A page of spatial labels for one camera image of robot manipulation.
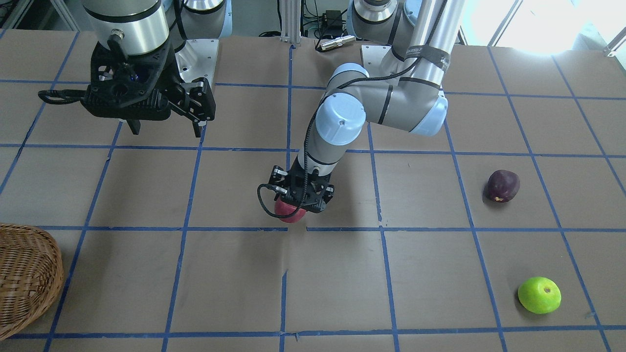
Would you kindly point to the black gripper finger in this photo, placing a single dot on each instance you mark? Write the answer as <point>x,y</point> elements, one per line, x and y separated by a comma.
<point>134,125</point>
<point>198,128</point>

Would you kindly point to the red yellow apple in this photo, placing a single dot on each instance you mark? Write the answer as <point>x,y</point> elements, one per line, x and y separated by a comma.
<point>287,212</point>

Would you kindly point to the dark red apple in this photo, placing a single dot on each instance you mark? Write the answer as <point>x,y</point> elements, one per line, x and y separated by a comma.
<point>502,186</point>

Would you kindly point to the green apple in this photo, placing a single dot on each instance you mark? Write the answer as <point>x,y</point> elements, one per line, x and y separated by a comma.
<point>539,295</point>

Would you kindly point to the wicker basket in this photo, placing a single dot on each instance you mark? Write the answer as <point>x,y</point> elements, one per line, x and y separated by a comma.
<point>31,275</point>

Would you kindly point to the silver cylinder metal part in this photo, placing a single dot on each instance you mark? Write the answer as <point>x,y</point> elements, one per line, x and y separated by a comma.
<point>335,43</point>

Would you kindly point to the black power adapter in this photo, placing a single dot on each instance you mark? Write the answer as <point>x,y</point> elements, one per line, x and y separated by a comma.
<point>331,20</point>

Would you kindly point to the aluminium frame post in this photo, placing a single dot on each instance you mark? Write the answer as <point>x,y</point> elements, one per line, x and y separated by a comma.
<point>290,15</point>

